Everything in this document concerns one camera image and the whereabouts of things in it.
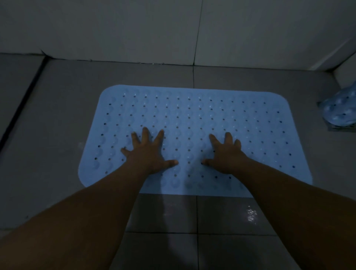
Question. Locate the person's left hand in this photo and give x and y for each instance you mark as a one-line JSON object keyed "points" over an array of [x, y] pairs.
{"points": [[147, 158]]}

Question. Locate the person's right hand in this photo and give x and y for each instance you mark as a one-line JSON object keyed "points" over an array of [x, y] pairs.
{"points": [[226, 158]]}

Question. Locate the blue bath mat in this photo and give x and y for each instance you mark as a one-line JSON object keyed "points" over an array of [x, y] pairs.
{"points": [[180, 111], [342, 108]]}

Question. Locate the person's left forearm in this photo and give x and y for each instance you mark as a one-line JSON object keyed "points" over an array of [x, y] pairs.
{"points": [[69, 222]]}

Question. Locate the person's right forearm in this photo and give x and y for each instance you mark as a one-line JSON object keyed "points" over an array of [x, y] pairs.
{"points": [[306, 217]]}

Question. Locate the metal floor drain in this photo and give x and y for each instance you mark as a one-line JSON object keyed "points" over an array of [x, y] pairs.
{"points": [[343, 129]]}

